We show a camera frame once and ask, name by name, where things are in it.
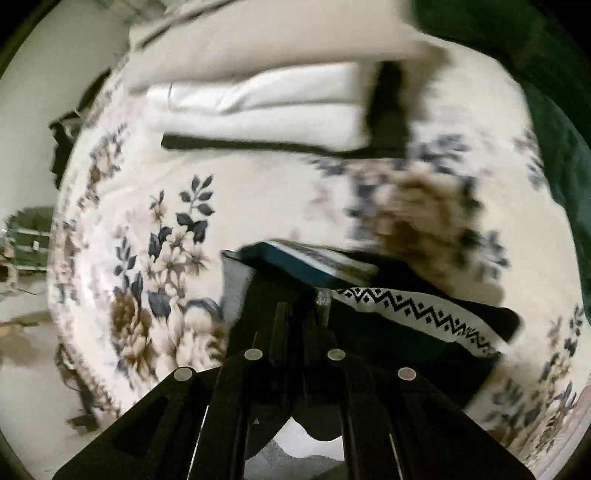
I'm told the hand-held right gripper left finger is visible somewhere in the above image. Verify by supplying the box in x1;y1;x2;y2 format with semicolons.
53;301;297;480

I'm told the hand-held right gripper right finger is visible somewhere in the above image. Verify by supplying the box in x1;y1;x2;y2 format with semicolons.
302;287;539;480

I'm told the dark garment with zigzag band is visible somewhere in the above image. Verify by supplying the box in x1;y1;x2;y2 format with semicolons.
221;239;523;444

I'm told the folded white clothes stack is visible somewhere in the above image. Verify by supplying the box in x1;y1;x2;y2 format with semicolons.
124;0;450;95

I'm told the floral printed blanket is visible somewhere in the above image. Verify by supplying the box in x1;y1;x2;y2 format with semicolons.
46;44;588;464

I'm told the white folded cloth black trim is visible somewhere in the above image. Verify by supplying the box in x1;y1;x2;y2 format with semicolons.
143;60;413;158

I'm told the green crate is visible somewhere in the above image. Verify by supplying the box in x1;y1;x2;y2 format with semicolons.
4;207;55;274

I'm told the dark cloth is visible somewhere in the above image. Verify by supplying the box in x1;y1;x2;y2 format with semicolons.
48;110;85;188

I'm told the dark green blanket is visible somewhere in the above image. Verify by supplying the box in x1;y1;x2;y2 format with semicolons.
411;0;591;326

